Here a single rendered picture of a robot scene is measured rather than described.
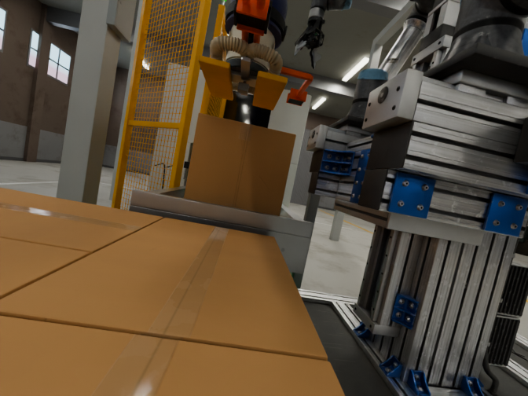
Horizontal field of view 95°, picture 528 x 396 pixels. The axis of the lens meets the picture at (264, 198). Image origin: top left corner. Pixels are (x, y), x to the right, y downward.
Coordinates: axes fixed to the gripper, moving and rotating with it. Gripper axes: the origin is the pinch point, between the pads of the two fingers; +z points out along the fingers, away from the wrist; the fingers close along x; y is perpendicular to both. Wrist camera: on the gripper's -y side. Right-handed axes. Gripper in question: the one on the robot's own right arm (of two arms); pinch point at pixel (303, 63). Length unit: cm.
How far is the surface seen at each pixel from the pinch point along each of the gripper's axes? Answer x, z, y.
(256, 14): -53, 20, 37
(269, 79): -40, 31, 30
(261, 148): -28, 50, 16
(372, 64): 253, -142, -125
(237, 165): -34, 59, 12
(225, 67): -52, 31, 22
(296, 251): -14, 88, 34
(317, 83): 430, -235, -403
